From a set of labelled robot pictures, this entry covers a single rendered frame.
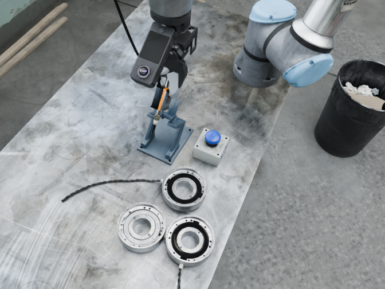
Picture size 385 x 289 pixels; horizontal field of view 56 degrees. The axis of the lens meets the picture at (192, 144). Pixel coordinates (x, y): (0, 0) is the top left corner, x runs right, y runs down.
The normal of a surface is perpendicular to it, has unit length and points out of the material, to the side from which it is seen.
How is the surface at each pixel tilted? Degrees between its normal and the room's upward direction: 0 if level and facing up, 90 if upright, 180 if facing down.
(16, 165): 0
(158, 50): 32
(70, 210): 0
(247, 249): 0
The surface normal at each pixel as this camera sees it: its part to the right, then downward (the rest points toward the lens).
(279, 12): 0.00, -0.67
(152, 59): -0.15, -0.10
